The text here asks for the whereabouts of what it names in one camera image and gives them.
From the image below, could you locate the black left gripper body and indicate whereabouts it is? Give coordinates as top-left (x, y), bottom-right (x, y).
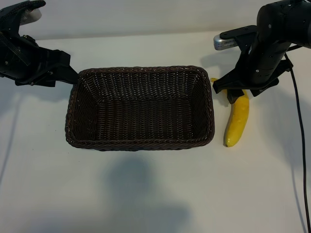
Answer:
top-left (0, 33), bottom-right (56, 87)

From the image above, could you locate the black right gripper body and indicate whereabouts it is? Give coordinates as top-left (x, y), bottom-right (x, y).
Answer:
top-left (236, 35), bottom-right (294, 98)

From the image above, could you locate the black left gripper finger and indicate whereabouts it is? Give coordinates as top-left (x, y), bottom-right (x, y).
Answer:
top-left (42, 49), bottom-right (71, 71)
top-left (52, 66), bottom-right (80, 85)

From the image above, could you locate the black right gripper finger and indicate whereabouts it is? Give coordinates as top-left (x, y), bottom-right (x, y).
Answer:
top-left (227, 89), bottom-right (245, 105)
top-left (213, 65), bottom-right (244, 94)

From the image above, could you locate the yellow banana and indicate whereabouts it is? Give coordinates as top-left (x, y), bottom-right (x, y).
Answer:
top-left (210, 77), bottom-right (250, 148)

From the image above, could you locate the dark brown woven wicker basket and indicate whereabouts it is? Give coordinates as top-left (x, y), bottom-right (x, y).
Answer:
top-left (64, 65), bottom-right (216, 152)

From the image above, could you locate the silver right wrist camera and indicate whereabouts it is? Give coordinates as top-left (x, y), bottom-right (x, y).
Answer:
top-left (213, 34), bottom-right (238, 51)

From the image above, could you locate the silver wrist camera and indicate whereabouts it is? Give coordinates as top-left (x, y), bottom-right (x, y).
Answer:
top-left (19, 7), bottom-right (42, 25)
top-left (213, 34), bottom-right (238, 51)

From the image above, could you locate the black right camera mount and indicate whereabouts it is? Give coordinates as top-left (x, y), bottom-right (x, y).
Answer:
top-left (219, 25), bottom-right (259, 53)

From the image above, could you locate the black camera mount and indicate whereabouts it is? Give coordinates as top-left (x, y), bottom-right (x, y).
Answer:
top-left (0, 0), bottom-right (47, 37)
top-left (219, 25), bottom-right (259, 53)

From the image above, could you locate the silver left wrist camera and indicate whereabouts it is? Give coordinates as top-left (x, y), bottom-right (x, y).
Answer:
top-left (19, 7), bottom-right (42, 25)

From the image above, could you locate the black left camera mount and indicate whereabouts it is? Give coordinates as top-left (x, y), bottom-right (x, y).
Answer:
top-left (0, 0), bottom-right (47, 37)

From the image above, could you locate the black cable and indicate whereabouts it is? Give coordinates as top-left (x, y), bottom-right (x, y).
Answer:
top-left (283, 45), bottom-right (311, 233)

